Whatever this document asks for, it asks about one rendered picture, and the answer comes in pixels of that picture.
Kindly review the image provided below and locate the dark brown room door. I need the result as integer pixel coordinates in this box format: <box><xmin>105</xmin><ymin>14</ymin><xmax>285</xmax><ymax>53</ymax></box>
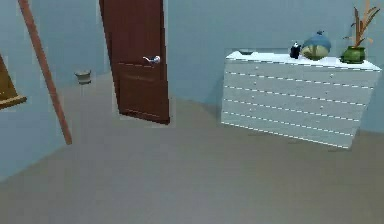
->
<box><xmin>98</xmin><ymin>0</ymin><xmax>171</xmax><ymax>126</ymax></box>

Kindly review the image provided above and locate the plant in green pot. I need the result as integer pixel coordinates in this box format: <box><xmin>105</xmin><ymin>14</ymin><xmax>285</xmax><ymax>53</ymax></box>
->
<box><xmin>339</xmin><ymin>0</ymin><xmax>381</xmax><ymax>65</ymax></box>

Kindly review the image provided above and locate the white chest of drawers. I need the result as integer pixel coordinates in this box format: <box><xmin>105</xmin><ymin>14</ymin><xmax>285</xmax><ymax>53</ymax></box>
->
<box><xmin>220</xmin><ymin>49</ymin><xmax>382</xmax><ymax>150</ymax></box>

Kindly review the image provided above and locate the small black bottle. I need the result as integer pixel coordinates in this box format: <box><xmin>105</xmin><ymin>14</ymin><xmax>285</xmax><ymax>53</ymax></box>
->
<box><xmin>289</xmin><ymin>41</ymin><xmax>302</xmax><ymax>60</ymax></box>

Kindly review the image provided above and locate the silver door handle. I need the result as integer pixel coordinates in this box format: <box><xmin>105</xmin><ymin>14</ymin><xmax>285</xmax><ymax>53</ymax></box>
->
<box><xmin>142</xmin><ymin>55</ymin><xmax>162</xmax><ymax>66</ymax></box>

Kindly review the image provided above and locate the brown wooden door frame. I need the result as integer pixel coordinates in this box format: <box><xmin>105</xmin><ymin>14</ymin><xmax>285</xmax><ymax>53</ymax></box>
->
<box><xmin>17</xmin><ymin>0</ymin><xmax>73</xmax><ymax>146</ymax></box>

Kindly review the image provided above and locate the grey bucket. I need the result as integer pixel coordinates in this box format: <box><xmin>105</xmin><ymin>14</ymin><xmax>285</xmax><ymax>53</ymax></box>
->
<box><xmin>74</xmin><ymin>69</ymin><xmax>93</xmax><ymax>86</ymax></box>

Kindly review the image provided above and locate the blue and green vase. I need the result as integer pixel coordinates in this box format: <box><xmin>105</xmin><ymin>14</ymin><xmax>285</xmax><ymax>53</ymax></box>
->
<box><xmin>301</xmin><ymin>30</ymin><xmax>332</xmax><ymax>62</ymax></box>

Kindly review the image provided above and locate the brown framed picture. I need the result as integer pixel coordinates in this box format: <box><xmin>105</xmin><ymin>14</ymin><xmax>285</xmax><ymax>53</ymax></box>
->
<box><xmin>0</xmin><ymin>53</ymin><xmax>28</xmax><ymax>111</ymax></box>

